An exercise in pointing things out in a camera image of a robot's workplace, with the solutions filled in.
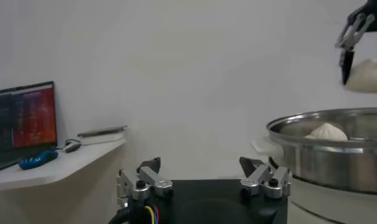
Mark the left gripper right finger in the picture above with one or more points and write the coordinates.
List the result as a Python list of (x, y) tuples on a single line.
[(267, 182)]

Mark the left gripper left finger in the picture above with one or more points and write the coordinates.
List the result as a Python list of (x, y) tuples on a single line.
[(146, 181)]

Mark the white steamed baozi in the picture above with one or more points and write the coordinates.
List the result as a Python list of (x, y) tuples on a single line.
[(326, 133), (368, 77)]

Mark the stainless steel steamer basket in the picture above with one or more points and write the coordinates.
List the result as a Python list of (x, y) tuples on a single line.
[(334, 164)]

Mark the black flat device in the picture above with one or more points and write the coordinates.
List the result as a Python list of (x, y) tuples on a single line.
[(101, 131)]

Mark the white side table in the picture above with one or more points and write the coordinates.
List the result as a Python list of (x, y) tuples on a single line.
[(54, 170)]

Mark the blue computer mouse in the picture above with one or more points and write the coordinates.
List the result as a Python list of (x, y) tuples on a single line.
[(38, 159)]

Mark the black laptop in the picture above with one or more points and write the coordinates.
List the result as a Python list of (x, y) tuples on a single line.
[(30, 118)]

